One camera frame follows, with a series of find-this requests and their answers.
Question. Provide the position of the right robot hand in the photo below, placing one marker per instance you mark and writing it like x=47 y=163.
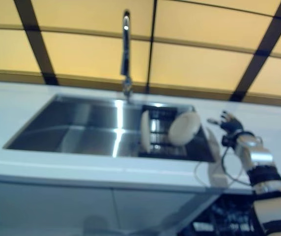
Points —
x=231 y=124

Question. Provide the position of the cream round plate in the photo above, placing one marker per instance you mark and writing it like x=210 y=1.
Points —
x=184 y=129
x=145 y=130

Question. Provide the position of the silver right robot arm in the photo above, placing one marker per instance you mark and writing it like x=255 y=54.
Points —
x=261 y=157

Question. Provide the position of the black sink drain rack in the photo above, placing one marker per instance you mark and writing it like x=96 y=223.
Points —
x=162 y=115

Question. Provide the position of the white glossy cabinet door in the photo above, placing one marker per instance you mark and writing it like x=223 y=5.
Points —
x=44 y=206
x=155 y=211

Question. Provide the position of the chrome kitchen faucet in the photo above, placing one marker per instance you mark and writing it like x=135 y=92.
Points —
x=126 y=49

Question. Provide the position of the stainless steel sink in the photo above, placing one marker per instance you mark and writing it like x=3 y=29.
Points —
x=69 y=127

